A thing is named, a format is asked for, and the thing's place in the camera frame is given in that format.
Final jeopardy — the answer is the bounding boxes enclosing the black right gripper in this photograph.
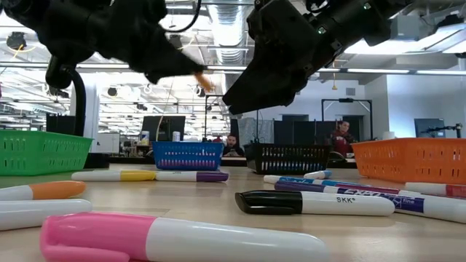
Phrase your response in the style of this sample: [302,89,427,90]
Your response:
[222,0,392,116]

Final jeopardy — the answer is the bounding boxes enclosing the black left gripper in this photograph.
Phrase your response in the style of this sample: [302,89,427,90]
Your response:
[36,0,205,85]

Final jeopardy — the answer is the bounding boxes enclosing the orange highlighter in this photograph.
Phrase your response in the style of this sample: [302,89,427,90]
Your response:
[194,71,216,92]

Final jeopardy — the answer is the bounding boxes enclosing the blue plastic basket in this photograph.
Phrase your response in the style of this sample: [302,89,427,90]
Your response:
[151,140,225,171]

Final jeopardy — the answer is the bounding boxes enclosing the blue thin marker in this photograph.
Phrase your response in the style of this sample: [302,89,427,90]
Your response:
[263,174,365,187]

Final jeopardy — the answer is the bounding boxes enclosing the light blue cap marker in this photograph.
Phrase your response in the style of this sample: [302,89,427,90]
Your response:
[303,170,333,180]

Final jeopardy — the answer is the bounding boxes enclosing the purple cap white marker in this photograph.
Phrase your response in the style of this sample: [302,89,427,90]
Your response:
[154,170,230,183]

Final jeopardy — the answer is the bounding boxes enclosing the black cap SKK marker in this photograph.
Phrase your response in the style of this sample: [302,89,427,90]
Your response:
[234,189,396,217]

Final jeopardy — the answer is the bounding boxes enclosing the yellow cap white marker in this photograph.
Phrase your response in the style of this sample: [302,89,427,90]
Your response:
[71,170,157,182]
[0,199,93,231]

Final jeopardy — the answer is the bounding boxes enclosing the green plastic basket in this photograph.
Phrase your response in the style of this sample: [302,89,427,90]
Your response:
[0,130,94,177]

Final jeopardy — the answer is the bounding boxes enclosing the orange plastic basket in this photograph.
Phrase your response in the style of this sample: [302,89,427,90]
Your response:
[351,137,466,185]

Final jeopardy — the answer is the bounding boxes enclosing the orange cap white marker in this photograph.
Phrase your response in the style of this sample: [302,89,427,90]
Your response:
[0,180,87,202]

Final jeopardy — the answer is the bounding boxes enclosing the pink cap white marker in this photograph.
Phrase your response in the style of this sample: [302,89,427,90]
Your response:
[39,212,331,262]

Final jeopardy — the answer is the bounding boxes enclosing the purple thin Expo marker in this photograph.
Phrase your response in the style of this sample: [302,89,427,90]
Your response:
[274,180,466,224]

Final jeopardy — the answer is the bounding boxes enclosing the red thin marker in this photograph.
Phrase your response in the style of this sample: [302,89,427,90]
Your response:
[404,181,466,200]

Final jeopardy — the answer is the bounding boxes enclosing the black partition panels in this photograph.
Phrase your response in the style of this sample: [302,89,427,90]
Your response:
[273,119,363,146]

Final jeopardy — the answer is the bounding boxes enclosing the black computer monitor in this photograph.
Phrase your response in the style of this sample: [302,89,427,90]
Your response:
[141,115,186,143]

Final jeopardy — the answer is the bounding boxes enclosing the person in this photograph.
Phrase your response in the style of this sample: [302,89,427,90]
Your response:
[328,120,360,158]
[221,133,246,158]

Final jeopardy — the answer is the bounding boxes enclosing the black plastic basket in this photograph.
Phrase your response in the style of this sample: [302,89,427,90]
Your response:
[242,143,333,175]

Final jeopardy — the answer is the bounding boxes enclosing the white cabinet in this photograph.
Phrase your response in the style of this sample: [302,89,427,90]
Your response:
[95,132,121,154]

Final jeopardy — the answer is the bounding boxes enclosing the white light bar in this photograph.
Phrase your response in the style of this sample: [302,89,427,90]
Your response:
[0,61,466,76]

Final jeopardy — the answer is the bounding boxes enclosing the black box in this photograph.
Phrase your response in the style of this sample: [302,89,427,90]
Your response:
[46,114,77,136]

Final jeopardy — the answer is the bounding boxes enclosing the black ceiling device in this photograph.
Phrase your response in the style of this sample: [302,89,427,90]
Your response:
[5,31,28,50]

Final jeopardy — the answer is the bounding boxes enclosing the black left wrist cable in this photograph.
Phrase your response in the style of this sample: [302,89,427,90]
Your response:
[163,0,202,33]

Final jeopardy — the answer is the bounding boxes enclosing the yellow hanging cable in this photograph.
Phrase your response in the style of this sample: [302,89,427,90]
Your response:
[155,76,175,143]

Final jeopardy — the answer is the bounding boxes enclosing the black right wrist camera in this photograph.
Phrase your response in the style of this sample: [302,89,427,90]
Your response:
[246,0,321,63]

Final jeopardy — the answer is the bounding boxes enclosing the silver ventilation duct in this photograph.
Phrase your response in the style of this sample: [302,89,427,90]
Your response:
[207,0,256,121]

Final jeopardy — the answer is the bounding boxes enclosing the dark wall monitor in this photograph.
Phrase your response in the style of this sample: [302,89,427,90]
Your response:
[414,118,446,139]

